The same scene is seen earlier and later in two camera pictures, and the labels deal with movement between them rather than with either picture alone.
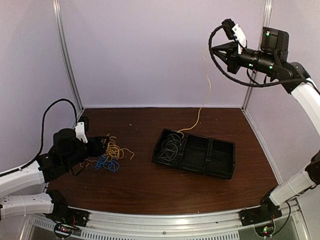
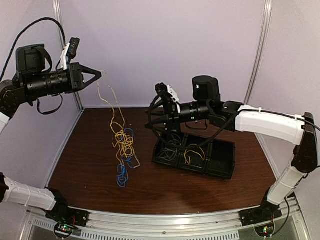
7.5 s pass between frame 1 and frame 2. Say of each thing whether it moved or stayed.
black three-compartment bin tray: stayed
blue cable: moved
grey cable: stayed
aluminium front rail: stayed
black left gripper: moved
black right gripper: moved
